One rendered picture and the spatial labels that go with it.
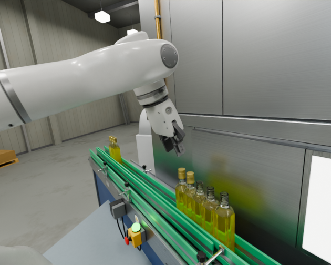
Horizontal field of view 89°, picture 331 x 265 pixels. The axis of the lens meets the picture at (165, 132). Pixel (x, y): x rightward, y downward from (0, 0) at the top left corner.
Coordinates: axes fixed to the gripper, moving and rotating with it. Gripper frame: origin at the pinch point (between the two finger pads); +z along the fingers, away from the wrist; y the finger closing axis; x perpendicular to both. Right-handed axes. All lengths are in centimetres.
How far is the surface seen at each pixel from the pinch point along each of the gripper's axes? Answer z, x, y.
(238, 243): 44.3, -4.6, -9.8
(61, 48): -219, -154, 883
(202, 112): 4.6, -31.6, 17.5
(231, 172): 26.3, -20.5, -0.9
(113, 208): 45, 24, 59
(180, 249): 41.6, 12.2, 4.3
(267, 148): 13.7, -25.2, -14.3
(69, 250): 60, 59, 74
